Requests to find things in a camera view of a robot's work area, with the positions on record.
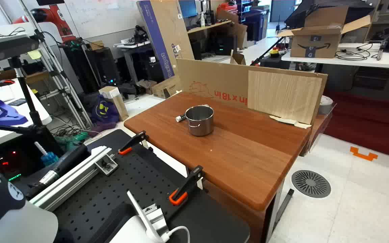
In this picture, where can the grey bin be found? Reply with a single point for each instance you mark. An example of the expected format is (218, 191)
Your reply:
(326, 106)

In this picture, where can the red machine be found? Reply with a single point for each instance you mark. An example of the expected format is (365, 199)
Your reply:
(57, 21)

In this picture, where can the brown wooden table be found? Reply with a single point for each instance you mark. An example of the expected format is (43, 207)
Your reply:
(230, 153)

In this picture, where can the brown cardboard barrier sheet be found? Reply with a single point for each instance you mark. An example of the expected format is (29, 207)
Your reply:
(276, 92)

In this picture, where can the white work table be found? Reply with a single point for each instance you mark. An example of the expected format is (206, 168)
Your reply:
(384, 61)

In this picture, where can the yellow red emergency stop button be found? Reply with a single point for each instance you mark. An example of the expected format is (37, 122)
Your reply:
(275, 52)

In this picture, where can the white side table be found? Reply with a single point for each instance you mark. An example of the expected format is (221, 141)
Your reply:
(6, 97)

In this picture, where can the black camera tripod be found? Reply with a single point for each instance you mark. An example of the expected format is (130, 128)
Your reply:
(26, 97)

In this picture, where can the black perforated breadboard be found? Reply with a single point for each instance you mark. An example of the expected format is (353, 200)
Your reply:
(136, 180)

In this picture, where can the round metal floor drain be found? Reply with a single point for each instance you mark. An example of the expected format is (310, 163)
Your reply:
(311, 184)

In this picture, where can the small cardboard box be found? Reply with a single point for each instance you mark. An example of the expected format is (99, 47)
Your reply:
(167, 88)

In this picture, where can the aluminium extrusion with bracket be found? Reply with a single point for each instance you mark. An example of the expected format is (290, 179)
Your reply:
(75, 175)

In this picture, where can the beige paper bag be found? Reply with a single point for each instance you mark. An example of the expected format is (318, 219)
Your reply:
(115, 102)

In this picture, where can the navy and grey cap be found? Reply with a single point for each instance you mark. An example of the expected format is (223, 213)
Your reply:
(1, 211)

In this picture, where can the black box with red lights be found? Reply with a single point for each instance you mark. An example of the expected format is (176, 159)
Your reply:
(13, 157)

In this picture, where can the open Amazon cardboard box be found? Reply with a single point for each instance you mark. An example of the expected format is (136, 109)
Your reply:
(317, 41)

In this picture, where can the black cylindrical hand tool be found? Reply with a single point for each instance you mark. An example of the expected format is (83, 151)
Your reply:
(68, 161)

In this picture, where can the purple bag with yellow print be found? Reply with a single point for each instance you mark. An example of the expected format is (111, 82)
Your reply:
(101, 110)

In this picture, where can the tall flat cardboard box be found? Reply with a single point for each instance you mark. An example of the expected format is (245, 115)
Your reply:
(169, 36)

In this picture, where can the white paper strip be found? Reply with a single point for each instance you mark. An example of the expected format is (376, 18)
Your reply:
(290, 121)

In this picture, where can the black stereo camera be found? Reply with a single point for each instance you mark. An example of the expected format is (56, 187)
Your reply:
(6, 47)

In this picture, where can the red carpet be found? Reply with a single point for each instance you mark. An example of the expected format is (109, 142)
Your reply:
(371, 124)

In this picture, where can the black cabinet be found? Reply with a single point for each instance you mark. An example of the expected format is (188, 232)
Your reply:
(94, 65)

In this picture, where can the black orange bar clamp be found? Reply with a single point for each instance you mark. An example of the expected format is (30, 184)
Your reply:
(186, 187)
(132, 144)

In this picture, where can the grey metal pot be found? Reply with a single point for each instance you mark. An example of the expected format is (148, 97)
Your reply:
(201, 122)

